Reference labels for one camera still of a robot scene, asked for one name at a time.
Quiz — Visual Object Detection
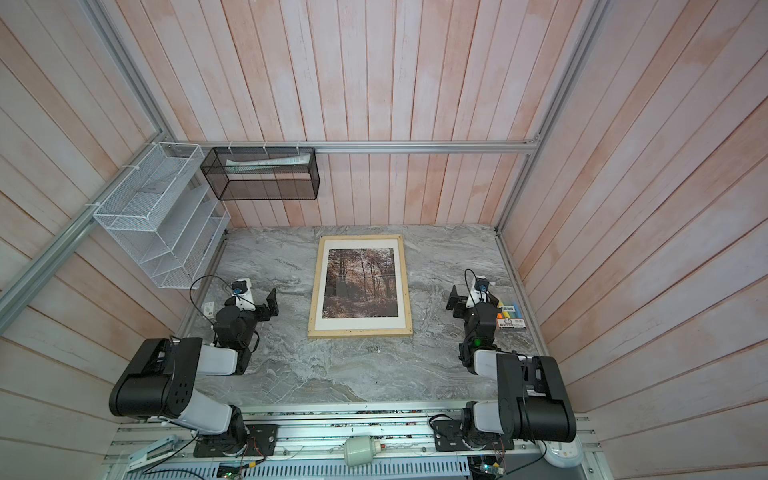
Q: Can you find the light wooden picture frame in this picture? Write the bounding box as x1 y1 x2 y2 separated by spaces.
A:
307 233 415 340

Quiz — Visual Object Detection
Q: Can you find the autumn forest photo print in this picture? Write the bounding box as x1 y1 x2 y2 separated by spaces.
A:
322 248 399 319

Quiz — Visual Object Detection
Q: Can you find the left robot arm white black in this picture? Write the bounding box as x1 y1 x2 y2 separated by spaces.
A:
108 280 279 442

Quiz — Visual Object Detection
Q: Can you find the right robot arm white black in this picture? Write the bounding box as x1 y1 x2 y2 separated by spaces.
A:
446 281 577 448

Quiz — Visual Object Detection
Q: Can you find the coloured marker pack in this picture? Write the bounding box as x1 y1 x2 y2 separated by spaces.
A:
496 302 526 329

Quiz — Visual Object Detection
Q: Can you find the paper in black basket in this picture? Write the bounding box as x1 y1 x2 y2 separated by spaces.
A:
224 154 311 175

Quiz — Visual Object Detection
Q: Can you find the white cylindrical device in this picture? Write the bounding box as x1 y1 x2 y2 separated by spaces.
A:
343 436 385 467

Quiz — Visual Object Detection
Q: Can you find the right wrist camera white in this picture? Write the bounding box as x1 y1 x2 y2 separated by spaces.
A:
466 276 490 308

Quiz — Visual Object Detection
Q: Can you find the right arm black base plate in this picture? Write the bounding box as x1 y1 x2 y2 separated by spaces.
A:
428 415 514 452

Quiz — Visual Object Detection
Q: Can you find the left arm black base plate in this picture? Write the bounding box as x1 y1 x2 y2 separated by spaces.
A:
193 424 278 458

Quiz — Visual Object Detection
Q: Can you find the black wire mesh basket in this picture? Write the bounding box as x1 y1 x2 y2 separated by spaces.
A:
201 146 321 201

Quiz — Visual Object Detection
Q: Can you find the white wire mesh shelf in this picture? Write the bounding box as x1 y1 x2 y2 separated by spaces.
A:
94 143 230 290

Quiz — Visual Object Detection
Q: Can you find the white wall clock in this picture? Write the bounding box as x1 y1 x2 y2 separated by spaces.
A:
541 439 584 469

